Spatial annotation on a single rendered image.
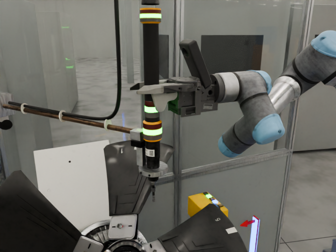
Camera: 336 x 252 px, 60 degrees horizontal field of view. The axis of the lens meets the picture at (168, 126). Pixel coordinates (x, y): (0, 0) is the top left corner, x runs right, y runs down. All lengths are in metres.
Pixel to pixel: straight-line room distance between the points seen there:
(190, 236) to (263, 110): 0.41
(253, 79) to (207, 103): 0.13
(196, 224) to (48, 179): 0.51
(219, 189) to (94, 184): 0.98
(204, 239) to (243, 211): 1.21
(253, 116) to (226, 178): 1.16
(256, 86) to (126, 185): 0.45
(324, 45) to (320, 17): 3.53
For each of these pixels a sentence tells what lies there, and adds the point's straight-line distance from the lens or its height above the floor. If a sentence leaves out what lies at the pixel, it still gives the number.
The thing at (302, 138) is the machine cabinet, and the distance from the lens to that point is 4.77.
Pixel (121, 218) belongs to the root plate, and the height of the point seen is 1.26.
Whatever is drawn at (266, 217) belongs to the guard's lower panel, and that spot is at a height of 0.50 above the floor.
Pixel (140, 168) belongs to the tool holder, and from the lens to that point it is 0.70.
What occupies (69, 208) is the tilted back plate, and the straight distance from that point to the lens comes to 1.05.
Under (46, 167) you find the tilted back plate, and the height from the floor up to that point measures 1.31.
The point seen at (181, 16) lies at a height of 1.82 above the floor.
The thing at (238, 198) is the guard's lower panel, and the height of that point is 0.73.
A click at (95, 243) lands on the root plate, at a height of 1.25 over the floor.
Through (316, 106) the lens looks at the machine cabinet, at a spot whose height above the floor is 0.73.
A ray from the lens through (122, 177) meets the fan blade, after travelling 0.88.
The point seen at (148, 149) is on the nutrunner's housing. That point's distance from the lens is 0.68.
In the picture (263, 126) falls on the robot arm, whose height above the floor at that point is 1.54.
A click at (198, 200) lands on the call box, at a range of 1.28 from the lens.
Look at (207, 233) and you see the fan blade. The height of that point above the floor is 1.19.
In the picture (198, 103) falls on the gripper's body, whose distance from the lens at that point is 0.67.
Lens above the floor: 1.75
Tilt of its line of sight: 18 degrees down
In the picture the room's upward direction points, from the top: straight up
